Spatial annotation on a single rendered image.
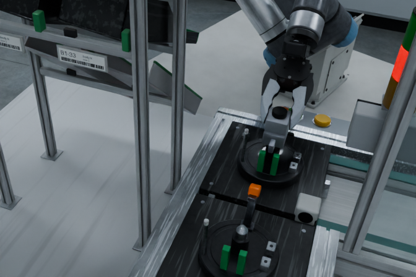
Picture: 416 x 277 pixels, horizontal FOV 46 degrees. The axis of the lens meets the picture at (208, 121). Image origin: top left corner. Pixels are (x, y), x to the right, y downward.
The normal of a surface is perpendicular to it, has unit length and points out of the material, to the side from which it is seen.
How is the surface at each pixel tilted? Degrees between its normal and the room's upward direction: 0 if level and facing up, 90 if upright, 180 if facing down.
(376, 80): 0
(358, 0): 90
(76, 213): 0
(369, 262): 90
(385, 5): 90
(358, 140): 90
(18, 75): 0
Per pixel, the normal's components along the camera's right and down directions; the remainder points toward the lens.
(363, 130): -0.32, 0.56
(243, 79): 0.06, -0.79
